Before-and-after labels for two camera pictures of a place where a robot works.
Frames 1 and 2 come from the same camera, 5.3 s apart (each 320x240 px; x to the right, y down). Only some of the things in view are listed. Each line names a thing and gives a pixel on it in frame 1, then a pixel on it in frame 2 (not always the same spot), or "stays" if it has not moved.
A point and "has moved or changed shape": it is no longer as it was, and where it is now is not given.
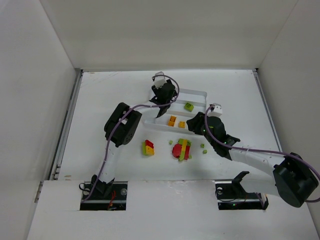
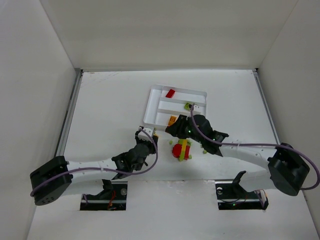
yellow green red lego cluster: (148, 147) has moved or changed shape
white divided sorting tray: (174, 119) stays
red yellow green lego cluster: (181, 150) stays
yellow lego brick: (171, 122) stays
